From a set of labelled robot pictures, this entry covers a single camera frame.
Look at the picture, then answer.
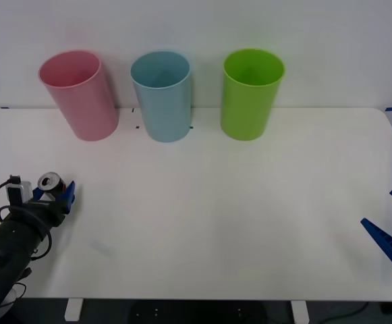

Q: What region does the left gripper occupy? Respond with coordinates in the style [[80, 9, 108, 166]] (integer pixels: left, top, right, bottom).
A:
[[22, 180, 78, 234]]

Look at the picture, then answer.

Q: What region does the black drink can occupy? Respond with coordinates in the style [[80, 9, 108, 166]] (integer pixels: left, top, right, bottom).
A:
[[36, 171, 67, 200]]

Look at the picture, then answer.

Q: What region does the pink plastic waste bin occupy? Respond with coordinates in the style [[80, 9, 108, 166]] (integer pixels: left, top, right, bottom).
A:
[[38, 49, 120, 142]]

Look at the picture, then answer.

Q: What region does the white table leg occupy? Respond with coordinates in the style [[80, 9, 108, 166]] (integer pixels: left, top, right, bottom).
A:
[[63, 298, 84, 322], [290, 300, 310, 324]]

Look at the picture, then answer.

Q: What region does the pale blue plastic waste bin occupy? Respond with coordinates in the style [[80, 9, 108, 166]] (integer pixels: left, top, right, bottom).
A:
[[130, 50, 193, 143]]

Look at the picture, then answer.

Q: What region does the green plastic waste bin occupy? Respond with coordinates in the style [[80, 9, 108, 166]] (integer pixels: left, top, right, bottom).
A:
[[219, 48, 286, 142]]

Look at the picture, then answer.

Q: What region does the black floor cable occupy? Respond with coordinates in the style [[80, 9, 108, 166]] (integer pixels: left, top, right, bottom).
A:
[[312, 301, 370, 321]]

